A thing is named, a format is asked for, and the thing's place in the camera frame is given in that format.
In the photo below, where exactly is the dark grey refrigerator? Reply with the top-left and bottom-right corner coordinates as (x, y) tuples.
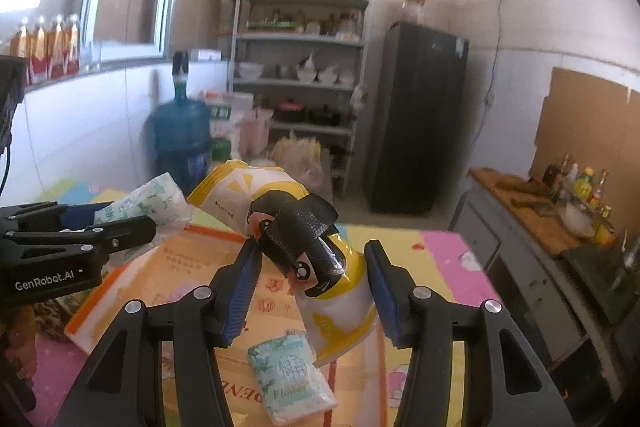
(364, 22), (470, 216)

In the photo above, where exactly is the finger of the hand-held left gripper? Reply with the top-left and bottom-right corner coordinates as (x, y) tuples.
(4, 215), (157, 266)
(0, 202), (109, 236)

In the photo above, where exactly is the white rice sack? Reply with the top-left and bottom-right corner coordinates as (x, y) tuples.
(202, 89), (254, 158)

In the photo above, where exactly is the wall power cable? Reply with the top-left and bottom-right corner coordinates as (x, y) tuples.
(479, 0), (504, 148)

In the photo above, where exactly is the grey metal shelf unit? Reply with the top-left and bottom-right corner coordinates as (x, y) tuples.
(229, 0), (374, 198)

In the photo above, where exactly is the clear drinking glass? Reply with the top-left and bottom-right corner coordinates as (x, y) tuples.
(80, 42), (101, 70)

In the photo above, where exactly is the brown cardboard sheet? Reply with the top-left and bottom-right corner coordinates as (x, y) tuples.
(530, 67), (640, 188)

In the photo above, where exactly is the grey kitchen counter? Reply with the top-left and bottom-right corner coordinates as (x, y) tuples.
(449, 167), (640, 390)

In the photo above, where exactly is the group of condiment bottles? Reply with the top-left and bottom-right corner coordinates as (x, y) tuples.
(542, 153), (619, 249)

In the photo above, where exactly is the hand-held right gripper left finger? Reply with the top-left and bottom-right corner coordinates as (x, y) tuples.
(52, 238), (263, 427)

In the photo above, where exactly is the blue water jug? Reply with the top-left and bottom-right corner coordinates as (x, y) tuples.
(148, 77), (214, 196)

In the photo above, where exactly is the orange shallow cardboard box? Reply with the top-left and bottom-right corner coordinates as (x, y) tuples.
(65, 224), (451, 427)

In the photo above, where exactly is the glass jar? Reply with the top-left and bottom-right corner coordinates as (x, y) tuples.
(400, 0), (426, 26)

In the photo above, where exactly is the black water pump dispenser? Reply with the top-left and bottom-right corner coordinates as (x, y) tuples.
(172, 51), (190, 88)

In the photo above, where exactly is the light blue scrunchie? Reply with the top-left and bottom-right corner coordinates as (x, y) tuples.
(94, 173), (193, 238)

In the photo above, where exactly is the yellow white plastic pouch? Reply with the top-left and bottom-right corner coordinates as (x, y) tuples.
(187, 159), (379, 368)

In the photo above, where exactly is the clear plastic bag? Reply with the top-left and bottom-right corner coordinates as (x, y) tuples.
(271, 134), (324, 196)

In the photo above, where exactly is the pink bag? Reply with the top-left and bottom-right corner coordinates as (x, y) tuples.
(240, 107), (274, 158)

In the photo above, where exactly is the colourful cartoon play mat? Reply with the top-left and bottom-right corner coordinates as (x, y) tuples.
(0, 177), (507, 427)

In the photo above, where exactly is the pale green tissue pack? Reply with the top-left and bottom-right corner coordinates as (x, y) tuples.
(248, 334), (337, 426)

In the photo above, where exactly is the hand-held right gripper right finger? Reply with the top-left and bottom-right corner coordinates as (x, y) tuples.
(363, 239), (576, 427)

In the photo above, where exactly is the black cooking pot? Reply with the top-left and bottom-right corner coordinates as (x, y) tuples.
(305, 104), (343, 126)

